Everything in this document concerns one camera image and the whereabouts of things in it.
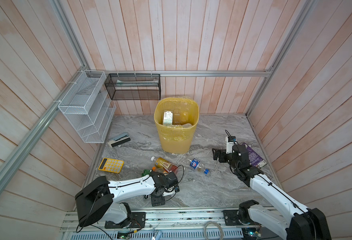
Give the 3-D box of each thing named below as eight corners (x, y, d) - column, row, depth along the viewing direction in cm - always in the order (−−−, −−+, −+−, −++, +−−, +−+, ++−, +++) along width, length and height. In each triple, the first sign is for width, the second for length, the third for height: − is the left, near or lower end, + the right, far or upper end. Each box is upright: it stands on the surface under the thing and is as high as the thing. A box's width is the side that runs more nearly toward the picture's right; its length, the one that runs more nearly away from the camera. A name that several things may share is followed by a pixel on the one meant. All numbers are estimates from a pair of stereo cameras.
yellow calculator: (98, 170, 93) (97, 168, 91) (104, 158, 98) (103, 157, 96) (120, 173, 91) (119, 172, 90) (125, 162, 96) (124, 160, 95)
